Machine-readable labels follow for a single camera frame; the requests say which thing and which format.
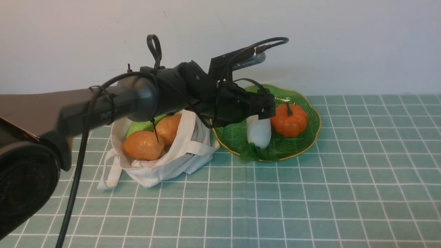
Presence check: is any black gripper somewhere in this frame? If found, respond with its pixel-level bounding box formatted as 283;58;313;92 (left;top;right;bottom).
208;81;276;128

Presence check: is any white radish with green leaves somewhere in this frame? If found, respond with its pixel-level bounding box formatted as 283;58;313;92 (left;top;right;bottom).
240;115;271;161

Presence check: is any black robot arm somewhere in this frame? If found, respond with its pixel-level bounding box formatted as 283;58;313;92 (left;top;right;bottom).
0;61;276;247

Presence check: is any white cloth tote bag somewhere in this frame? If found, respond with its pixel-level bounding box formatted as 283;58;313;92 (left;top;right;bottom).
97;110;219;190

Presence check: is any green leaf-shaped glass plate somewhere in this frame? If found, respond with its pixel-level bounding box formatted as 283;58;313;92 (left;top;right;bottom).
213;84;322;162

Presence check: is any small orange pumpkin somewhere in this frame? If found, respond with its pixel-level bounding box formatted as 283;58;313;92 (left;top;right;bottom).
270;102;308;138

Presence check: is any large brown potato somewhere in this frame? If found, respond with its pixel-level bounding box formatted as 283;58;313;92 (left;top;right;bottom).
122;131;165;161

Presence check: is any green cucumber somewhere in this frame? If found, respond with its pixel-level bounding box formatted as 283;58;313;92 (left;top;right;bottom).
126;115;168;138

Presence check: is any green checkered tablecloth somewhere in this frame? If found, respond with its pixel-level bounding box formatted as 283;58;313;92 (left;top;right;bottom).
0;95;441;248

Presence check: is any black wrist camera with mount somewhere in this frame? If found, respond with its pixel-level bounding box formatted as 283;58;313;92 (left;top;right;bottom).
208;47;266;81

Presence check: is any black cable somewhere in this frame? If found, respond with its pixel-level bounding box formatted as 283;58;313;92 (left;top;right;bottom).
55;34;290;248

